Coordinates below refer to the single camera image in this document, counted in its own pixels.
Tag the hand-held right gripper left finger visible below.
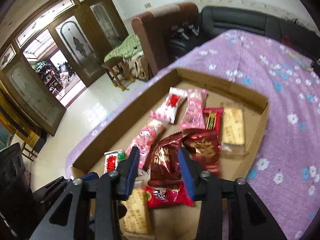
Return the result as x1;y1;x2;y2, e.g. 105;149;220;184
30;146;140;240

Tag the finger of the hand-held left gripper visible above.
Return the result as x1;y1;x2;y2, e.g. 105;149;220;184
32;171;100;208

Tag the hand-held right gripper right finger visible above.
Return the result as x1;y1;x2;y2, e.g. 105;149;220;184
177;148;288;240

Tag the tiny white and red packet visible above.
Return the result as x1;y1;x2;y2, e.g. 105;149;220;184
104;149;127;174

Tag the red packet with round emblem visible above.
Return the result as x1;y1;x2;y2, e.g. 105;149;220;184
144;182;195;208

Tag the dark red foil snack packet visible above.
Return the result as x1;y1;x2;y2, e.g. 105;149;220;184
182;129;222;178
147;131;183;187

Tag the long pink snack packet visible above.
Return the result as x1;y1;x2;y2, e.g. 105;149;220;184
125;119;167;169

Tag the clear packet of beige biscuits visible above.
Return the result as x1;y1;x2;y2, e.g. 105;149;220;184
221;107;247;153
121;189;153;235

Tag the shallow cardboard box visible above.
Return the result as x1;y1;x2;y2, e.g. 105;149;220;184
71;67;270;240

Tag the red bar packet gold label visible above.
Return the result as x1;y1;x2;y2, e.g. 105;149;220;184
203;107;224;150

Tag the small pink snack packet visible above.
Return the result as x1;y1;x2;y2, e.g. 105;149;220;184
179;89;208;130

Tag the white and red snack packet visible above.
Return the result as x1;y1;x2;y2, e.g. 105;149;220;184
149;87;188;124

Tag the wooden stool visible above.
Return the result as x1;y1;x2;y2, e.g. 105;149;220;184
101;56;137;90

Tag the beige patterned cloth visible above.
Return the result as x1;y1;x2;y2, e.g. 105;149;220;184
125;54;150;80

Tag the purple floral tablecloth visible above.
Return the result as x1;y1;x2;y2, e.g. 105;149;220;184
65;29;320;240

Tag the wooden glass-panel door set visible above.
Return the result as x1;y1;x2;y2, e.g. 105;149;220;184
0;0;129;137

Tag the green patterned cushion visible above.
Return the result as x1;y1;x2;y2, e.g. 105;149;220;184
104;34;144;63

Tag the black hand-held device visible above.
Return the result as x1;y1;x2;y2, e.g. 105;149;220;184
171;22;200;40

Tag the brown armchair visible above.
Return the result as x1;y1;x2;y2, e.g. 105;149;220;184
131;2;199;78

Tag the teal booklet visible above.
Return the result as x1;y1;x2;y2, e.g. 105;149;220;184
287;51;313;70

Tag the dark leather sofa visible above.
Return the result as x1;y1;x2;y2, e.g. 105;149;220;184
167;5;320;55

